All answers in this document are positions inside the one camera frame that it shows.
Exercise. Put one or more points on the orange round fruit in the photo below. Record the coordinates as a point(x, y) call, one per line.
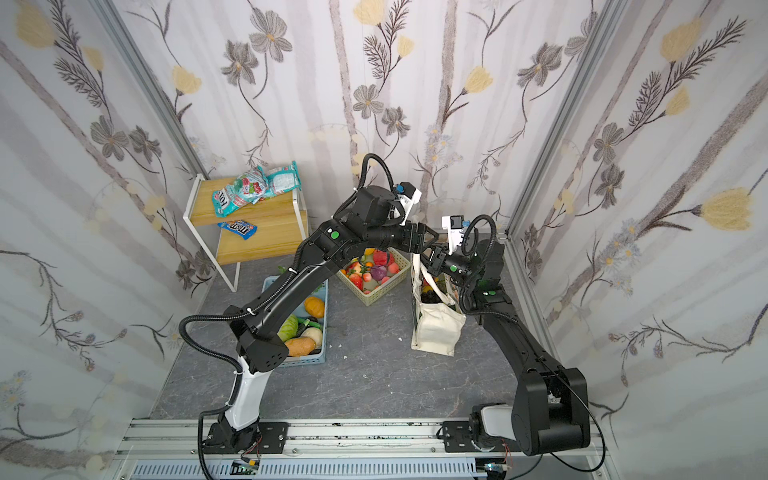
point(315, 307)

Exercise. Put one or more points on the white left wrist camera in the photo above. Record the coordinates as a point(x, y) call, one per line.
point(408, 196)

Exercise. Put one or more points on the black grape bunch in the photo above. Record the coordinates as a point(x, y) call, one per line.
point(429, 296)

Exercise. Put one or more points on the blue candy packet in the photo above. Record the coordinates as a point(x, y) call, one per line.
point(242, 228)

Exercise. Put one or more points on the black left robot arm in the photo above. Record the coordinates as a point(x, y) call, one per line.
point(371, 217)

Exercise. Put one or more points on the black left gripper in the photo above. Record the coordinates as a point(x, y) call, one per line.
point(421, 235)

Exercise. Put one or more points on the green plastic fruit basket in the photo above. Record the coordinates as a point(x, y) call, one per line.
point(356, 275)

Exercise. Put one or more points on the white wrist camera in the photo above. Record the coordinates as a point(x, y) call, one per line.
point(455, 226)
point(408, 196)

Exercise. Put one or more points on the green cabbage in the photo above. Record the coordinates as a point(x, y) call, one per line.
point(289, 328)

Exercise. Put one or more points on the cream canvas grocery bag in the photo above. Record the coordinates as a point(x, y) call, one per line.
point(437, 327)

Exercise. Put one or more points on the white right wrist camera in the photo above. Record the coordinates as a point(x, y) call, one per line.
point(455, 226)

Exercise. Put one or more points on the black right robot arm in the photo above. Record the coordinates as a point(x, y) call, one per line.
point(550, 412)

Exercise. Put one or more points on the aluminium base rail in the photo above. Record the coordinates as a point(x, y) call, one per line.
point(347, 449)

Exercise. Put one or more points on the beige potato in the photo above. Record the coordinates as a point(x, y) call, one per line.
point(300, 346)

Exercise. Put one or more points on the red pink snack bag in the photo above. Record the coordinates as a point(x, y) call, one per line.
point(248, 188)

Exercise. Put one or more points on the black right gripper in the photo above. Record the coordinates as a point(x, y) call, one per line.
point(437, 260)

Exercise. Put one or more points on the white wooden two-tier shelf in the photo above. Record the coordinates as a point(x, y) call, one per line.
point(270, 228)

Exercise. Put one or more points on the teal snack bag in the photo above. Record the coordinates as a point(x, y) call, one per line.
point(283, 180)

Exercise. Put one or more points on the purple round cabbage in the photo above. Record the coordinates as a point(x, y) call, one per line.
point(379, 272)

